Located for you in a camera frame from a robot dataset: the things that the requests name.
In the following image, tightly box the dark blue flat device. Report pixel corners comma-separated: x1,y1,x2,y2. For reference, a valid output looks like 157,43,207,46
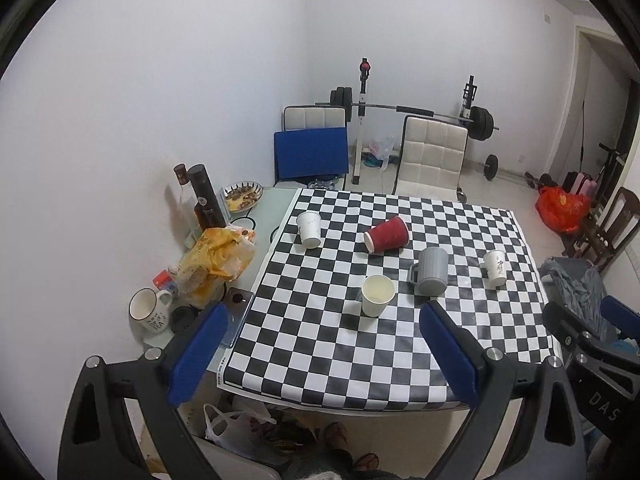
220,287,255,348

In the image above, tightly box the white printed paper cup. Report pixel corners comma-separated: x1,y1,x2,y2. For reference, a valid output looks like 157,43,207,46
481,250,509,289

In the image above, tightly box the black kick scooter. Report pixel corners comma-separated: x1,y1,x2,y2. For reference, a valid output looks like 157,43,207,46
524,142,625,194

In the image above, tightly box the small red jar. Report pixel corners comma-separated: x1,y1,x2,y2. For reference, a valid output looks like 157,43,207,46
152,270,180,297

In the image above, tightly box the grey mug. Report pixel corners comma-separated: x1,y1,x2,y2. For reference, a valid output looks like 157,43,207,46
409,246,450,297

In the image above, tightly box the small black dumbbell bar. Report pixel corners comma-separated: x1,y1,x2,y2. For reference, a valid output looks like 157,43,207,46
482,154,532,182

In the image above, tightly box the white mug with black print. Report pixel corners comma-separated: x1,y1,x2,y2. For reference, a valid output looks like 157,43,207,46
129,287,175,334

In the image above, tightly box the glass ashtray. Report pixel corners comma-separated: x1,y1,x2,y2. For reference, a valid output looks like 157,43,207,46
307,175,347,191

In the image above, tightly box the pink suitcase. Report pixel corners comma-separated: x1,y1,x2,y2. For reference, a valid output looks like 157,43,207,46
562,171,599,197

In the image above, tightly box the door frame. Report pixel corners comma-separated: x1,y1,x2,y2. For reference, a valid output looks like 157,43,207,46
546,25,628,177

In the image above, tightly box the black bottle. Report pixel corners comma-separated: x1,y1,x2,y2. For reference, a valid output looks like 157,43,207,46
186,164,228,231

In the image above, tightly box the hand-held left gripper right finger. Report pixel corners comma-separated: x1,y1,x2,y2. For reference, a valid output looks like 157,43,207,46
419,301,587,480

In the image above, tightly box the clear plastic bags pile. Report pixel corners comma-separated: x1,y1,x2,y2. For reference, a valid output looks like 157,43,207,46
366,136,399,167

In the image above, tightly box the dark wooden chair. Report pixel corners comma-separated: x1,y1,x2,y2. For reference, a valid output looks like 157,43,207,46
561,187,637,272

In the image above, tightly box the yellow snack bag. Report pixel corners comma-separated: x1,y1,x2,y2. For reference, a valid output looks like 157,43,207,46
177,227,257,309

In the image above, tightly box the black round lid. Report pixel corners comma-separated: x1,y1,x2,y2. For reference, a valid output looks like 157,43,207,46
171,306,199,334

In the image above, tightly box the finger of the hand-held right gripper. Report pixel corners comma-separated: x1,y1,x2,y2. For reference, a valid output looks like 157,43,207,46
601,296,640,348
542,301,593,348

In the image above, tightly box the red plastic bag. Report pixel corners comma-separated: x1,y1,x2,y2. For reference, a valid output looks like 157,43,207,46
536,186,592,234

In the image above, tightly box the white padded chair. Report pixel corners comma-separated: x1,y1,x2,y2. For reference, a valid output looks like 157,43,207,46
282,105,349,192
391,115,470,204

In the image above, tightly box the black white checkered tablecloth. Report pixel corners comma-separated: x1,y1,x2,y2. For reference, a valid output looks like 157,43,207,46
216,187,566,411

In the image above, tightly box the barbell with black plates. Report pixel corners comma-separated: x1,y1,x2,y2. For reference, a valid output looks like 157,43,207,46
315,87,500,142

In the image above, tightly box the plain white paper cup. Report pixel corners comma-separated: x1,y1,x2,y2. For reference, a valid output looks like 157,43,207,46
296,211,322,250

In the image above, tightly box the grey chair seat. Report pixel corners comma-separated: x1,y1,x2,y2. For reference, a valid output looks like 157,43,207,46
191,430,287,480

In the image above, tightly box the white plastic bag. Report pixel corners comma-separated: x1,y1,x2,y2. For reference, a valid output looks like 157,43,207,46
202,402,279,462

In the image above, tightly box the plate of food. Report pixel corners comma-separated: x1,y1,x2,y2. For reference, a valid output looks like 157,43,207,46
222,180,264,212

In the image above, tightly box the white barbell rack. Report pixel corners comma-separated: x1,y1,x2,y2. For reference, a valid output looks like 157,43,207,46
347,58,477,187

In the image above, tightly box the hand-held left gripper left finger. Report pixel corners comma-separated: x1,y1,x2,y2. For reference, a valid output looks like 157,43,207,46
59,301,231,480

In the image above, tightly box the red paper cup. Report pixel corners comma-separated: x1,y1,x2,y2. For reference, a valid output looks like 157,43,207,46
363,216,411,255

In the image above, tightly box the white paper cup with liquid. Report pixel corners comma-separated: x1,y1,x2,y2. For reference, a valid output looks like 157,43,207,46
361,275,396,318

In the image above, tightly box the clear bottle with dark cap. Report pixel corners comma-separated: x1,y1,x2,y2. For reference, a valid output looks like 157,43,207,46
173,164,201,243

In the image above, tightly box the grey cloth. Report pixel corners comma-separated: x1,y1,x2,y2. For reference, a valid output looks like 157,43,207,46
539,256,619,342

